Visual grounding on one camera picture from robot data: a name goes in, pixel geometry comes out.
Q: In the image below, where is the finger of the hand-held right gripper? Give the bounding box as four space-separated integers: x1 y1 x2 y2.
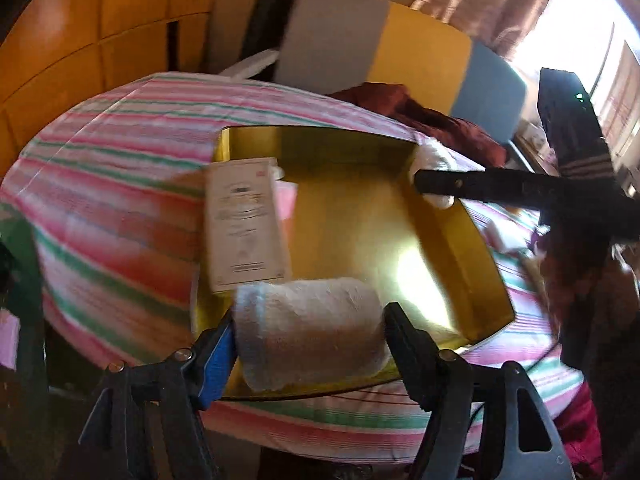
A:
412 167 551 211

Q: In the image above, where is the maroon cloth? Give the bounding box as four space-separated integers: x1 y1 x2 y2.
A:
330 82 506 167

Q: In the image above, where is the magenta garment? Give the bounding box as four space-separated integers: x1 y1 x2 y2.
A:
552 385 608 480

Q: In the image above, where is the white printed carton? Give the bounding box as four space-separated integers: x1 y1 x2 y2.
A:
204 157 293 295

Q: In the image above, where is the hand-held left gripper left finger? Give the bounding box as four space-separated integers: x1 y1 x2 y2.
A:
77 310 237 480

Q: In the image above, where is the wooden wardrobe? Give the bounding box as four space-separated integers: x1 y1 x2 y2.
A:
0 0 221 176

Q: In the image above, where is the black rolled mat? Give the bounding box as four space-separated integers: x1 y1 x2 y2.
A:
240 0 306 61

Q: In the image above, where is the gold metal tin box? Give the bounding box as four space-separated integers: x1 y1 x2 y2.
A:
190 125 516 401

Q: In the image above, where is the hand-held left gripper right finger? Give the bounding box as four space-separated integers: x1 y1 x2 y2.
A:
382 302 576 480

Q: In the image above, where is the large white towel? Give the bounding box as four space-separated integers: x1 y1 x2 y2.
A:
232 277 393 393

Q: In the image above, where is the pink patterned curtain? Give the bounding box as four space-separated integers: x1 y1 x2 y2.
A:
410 0 566 61

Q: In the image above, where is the grey yellow blue armchair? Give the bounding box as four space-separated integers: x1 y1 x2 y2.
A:
215 0 528 146

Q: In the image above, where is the pink green striped tablecloth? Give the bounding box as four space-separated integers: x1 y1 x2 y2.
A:
0 72 586 463

